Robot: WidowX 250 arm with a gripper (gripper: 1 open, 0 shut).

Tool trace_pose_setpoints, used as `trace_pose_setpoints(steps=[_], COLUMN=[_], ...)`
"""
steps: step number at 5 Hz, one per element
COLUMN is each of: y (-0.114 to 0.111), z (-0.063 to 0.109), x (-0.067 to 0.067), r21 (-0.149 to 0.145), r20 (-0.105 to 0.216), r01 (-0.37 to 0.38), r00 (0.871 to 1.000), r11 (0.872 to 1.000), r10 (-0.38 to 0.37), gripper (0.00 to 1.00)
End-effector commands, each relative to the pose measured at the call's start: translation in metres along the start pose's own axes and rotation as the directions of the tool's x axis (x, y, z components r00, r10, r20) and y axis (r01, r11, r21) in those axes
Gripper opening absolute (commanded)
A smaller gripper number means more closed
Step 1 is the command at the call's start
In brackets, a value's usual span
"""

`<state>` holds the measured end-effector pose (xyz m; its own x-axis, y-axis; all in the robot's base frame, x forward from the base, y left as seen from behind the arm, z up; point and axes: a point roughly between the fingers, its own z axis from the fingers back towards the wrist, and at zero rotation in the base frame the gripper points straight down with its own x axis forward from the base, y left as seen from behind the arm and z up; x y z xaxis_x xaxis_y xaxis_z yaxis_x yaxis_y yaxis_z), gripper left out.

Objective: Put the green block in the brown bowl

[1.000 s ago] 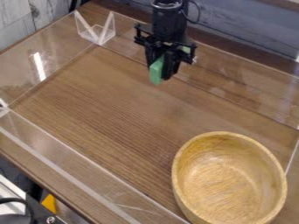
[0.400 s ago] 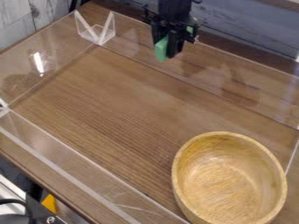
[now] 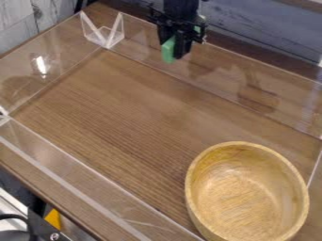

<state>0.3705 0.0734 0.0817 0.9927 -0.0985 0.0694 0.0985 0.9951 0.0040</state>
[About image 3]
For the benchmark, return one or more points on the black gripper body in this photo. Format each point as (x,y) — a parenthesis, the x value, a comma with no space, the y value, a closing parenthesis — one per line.
(177,13)

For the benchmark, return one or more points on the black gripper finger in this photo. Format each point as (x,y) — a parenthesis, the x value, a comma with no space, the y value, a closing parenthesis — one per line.
(166,33)
(184,42)

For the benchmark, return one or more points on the green rectangular block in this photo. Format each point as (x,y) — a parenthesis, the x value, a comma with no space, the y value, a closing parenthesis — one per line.
(197,32)

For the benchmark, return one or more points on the brown wooden bowl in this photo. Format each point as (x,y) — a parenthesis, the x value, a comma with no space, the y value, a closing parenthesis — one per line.
(245,194)

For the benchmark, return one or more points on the clear acrylic tray walls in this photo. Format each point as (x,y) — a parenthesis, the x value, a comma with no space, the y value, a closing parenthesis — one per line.
(106,123)

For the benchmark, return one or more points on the yellow black device under table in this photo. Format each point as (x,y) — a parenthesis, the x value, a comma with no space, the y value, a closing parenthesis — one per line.
(46,232)

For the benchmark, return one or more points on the clear acrylic corner bracket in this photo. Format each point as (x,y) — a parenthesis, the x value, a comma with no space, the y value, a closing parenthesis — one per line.
(104,36)

